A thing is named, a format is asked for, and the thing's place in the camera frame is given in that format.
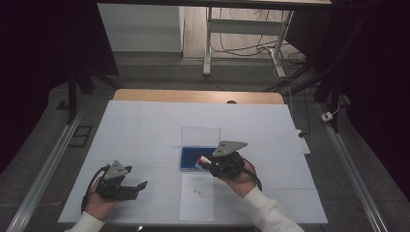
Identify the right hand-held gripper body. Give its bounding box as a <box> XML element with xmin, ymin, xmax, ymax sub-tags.
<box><xmin>210</xmin><ymin>140</ymin><xmax>249</xmax><ymax>180</ymax></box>

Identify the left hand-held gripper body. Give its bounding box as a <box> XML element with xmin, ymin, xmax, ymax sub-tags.
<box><xmin>96</xmin><ymin>159</ymin><xmax>140</xmax><ymax>202</ymax></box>

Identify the red and white stamp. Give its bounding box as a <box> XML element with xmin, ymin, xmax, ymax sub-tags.
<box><xmin>194</xmin><ymin>155</ymin><xmax>213</xmax><ymax>172</ymax></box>

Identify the blue ink pad clear-lid case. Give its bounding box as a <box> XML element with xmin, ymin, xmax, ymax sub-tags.
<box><xmin>179</xmin><ymin>126</ymin><xmax>222</xmax><ymax>173</ymax></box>

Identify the person's left hand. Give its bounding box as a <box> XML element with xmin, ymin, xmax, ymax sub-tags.
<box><xmin>83</xmin><ymin>180</ymin><xmax>126</xmax><ymax>222</ymax></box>

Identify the person's right hand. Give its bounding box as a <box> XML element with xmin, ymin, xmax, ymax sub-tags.
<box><xmin>221</xmin><ymin>159</ymin><xmax>259</xmax><ymax>198</ymax></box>

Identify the large white table cover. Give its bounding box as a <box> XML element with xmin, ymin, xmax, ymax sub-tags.
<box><xmin>57</xmin><ymin>100</ymin><xmax>330</xmax><ymax>226</ymax></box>

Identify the small white paper sheet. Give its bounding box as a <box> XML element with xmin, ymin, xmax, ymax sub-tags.
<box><xmin>178</xmin><ymin>173</ymin><xmax>217</xmax><ymax>223</ymax></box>

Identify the black stand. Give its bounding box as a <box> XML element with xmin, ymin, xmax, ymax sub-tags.
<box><xmin>65</xmin><ymin>62</ymin><xmax>122</xmax><ymax>126</ymax></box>

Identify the black curtain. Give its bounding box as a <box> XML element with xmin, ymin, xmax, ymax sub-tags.
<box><xmin>0</xmin><ymin>0</ymin><xmax>120</xmax><ymax>175</ymax></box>
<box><xmin>284</xmin><ymin>0</ymin><xmax>410</xmax><ymax>201</ymax></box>

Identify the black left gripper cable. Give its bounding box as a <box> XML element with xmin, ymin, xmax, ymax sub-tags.
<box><xmin>80</xmin><ymin>164</ymin><xmax>111</xmax><ymax>215</ymax></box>

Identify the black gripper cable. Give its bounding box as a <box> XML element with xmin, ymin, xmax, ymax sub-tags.
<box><xmin>241</xmin><ymin>157</ymin><xmax>263</xmax><ymax>191</ymax></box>
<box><xmin>80</xmin><ymin>164</ymin><xmax>111</xmax><ymax>215</ymax></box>

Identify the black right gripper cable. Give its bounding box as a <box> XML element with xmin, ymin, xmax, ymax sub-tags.
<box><xmin>241</xmin><ymin>157</ymin><xmax>263</xmax><ymax>191</ymax></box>

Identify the black floor frame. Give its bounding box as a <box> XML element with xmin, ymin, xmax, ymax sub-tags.
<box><xmin>68</xmin><ymin>125</ymin><xmax>94</xmax><ymax>149</ymax></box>

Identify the metal floor rail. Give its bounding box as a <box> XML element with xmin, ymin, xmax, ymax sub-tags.
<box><xmin>316</xmin><ymin>101</ymin><xmax>390</xmax><ymax>232</ymax></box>
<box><xmin>5</xmin><ymin>104</ymin><xmax>90</xmax><ymax>232</ymax></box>

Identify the white desk frame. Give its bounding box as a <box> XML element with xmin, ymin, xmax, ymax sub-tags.
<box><xmin>202</xmin><ymin>6</ymin><xmax>295</xmax><ymax>79</ymax></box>

